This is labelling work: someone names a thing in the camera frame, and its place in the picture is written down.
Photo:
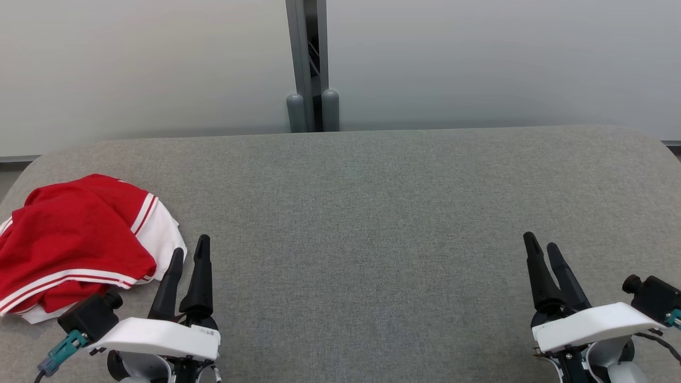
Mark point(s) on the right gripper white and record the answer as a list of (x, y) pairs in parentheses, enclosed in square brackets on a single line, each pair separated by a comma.
[(590, 324)]

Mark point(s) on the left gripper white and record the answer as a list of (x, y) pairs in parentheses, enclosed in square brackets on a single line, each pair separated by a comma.
[(159, 338)]

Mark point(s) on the right camera teal connector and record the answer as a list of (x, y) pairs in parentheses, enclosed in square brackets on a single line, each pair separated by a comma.
[(674, 318)]

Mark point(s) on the red white basketball jersey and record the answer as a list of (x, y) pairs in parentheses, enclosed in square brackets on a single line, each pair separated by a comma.
[(80, 229)]

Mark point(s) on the left camera teal connector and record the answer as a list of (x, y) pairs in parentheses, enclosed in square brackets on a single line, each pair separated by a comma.
[(61, 354)]

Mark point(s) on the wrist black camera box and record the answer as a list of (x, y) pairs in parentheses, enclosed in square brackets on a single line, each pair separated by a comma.
[(657, 298), (88, 316)]

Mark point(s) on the grey metal partition post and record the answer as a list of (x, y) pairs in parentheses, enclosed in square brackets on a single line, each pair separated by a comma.
[(304, 53)]

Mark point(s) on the camera teal connector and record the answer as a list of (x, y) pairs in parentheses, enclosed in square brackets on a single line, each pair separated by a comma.
[(61, 354), (674, 318)]

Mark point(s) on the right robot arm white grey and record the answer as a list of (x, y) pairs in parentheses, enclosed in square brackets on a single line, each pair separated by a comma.
[(620, 372)]

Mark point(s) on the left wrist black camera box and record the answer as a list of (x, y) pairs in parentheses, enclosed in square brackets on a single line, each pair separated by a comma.
[(88, 316)]

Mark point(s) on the grey rounded partition foot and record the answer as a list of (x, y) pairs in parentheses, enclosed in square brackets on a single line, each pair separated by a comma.
[(296, 114), (330, 111)]

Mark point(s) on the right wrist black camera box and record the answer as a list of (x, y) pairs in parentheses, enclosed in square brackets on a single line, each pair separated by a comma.
[(657, 298)]

